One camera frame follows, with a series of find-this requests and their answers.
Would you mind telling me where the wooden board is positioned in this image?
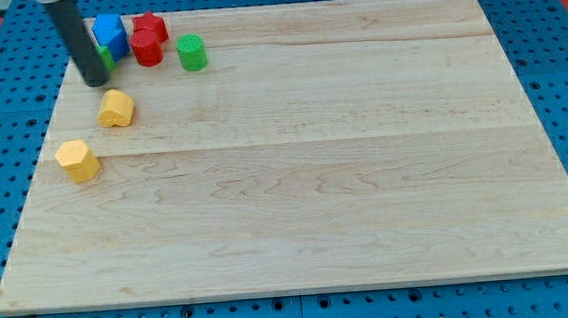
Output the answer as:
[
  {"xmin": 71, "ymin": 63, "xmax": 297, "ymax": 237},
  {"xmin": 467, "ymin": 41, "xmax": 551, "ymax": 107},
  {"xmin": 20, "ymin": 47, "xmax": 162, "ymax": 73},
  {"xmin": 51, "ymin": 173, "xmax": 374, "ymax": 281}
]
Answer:
[{"xmin": 0, "ymin": 0, "xmax": 568, "ymax": 316}]

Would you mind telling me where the green cylinder block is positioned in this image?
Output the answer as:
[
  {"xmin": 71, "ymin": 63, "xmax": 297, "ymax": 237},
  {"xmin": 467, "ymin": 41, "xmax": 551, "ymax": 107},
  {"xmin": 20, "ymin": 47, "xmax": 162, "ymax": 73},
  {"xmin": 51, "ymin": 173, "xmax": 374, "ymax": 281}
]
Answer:
[{"xmin": 176, "ymin": 33, "xmax": 208, "ymax": 71}]

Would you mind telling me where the yellow heart block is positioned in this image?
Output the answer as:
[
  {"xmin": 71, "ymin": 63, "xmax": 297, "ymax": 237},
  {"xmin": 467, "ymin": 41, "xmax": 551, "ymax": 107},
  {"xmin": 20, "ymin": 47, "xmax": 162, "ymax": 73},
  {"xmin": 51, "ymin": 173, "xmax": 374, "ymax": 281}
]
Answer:
[{"xmin": 97, "ymin": 90, "xmax": 135, "ymax": 127}]

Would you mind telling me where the red cylinder block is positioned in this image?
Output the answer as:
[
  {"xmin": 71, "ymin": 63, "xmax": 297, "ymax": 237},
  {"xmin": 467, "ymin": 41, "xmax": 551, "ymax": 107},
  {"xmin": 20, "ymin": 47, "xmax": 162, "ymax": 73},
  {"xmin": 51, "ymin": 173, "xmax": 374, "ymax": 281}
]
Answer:
[{"xmin": 129, "ymin": 29, "xmax": 164, "ymax": 67}]

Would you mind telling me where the red star block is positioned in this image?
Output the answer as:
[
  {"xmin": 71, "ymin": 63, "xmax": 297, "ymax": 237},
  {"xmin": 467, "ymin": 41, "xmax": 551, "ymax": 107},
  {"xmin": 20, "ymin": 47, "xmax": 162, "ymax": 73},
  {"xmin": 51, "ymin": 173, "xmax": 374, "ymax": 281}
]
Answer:
[{"xmin": 132, "ymin": 11, "xmax": 170, "ymax": 43}]

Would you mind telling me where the yellow hexagon block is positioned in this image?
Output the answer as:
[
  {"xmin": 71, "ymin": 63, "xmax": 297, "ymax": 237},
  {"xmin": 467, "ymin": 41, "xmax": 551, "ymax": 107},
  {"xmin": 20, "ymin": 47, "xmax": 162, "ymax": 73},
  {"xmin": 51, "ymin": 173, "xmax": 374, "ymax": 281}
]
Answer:
[{"xmin": 54, "ymin": 139, "xmax": 101, "ymax": 183}]

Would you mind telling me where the green block behind rod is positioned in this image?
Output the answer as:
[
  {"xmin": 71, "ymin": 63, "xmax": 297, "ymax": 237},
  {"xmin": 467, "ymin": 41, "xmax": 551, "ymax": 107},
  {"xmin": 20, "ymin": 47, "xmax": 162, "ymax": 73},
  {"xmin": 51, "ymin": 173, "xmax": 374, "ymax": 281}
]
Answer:
[{"xmin": 96, "ymin": 45, "xmax": 116, "ymax": 72}]

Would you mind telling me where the blue block front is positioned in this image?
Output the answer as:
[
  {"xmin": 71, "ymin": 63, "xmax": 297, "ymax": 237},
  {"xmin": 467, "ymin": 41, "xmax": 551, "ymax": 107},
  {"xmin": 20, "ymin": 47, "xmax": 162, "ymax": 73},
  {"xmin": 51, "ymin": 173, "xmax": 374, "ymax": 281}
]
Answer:
[{"xmin": 99, "ymin": 28, "xmax": 130, "ymax": 63}]

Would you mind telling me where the blue block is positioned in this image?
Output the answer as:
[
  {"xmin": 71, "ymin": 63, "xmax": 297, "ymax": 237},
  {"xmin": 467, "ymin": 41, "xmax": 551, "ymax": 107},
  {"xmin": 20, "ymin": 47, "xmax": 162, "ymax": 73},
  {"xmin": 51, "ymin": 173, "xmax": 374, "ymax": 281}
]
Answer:
[
  {"xmin": 91, "ymin": 13, "xmax": 125, "ymax": 45},
  {"xmin": 99, "ymin": 28, "xmax": 130, "ymax": 63}
]

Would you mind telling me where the blue block rear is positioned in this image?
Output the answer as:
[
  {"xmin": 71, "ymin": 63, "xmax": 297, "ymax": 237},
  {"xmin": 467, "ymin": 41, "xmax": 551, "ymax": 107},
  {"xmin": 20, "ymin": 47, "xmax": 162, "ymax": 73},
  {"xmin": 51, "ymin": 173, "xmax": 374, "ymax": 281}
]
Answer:
[{"xmin": 91, "ymin": 13, "xmax": 125, "ymax": 45}]

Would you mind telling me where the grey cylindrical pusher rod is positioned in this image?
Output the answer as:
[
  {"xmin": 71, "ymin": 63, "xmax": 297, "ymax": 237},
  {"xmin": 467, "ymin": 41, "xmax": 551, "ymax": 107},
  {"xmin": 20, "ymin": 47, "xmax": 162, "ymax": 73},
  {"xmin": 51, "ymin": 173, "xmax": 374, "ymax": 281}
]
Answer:
[{"xmin": 35, "ymin": 0, "xmax": 110, "ymax": 87}]

